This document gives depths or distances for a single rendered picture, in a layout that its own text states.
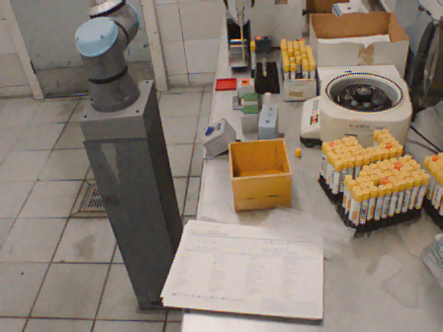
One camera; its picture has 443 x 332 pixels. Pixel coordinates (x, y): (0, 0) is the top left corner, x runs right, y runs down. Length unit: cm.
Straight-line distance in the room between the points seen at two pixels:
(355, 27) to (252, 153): 75
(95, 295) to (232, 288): 127
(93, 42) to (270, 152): 54
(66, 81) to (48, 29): 40
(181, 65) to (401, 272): 259
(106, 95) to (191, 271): 61
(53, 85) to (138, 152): 224
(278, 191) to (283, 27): 84
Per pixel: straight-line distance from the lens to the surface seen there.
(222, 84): 156
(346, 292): 94
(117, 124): 135
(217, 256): 98
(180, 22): 319
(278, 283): 93
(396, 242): 104
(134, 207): 155
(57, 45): 341
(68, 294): 218
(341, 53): 149
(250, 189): 104
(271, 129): 117
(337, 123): 119
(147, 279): 184
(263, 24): 174
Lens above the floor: 163
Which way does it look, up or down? 39 degrees down
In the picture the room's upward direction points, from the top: 7 degrees counter-clockwise
